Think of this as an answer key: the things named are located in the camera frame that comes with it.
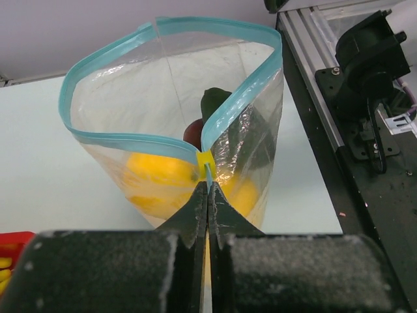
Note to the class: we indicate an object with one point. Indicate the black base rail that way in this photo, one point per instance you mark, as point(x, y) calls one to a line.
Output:
point(380, 205)

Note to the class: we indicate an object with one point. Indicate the dark red toy fruit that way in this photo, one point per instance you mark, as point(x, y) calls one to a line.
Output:
point(193, 132)

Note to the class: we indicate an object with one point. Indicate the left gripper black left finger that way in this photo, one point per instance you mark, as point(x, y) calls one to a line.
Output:
point(113, 271)

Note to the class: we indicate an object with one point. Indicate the yellow toy lemon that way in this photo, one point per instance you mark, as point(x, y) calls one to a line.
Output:
point(144, 168)

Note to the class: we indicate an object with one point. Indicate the yellow toy mango slice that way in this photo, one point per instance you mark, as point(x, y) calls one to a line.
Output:
point(241, 195)

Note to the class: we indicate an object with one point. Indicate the red plastic tray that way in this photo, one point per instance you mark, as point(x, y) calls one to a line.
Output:
point(13, 243)

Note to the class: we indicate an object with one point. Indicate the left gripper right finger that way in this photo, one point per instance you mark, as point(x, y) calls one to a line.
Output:
point(256, 272)

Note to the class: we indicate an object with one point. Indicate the yellow toy banana bunch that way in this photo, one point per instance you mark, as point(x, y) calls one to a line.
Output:
point(5, 273)

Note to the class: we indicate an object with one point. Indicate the dark green toy avocado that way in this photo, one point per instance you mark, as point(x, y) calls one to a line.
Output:
point(249, 143)

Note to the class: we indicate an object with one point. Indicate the clear zip top bag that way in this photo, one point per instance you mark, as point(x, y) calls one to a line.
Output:
point(139, 94)

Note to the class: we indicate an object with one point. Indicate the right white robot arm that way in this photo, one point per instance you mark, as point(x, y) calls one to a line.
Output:
point(370, 58)

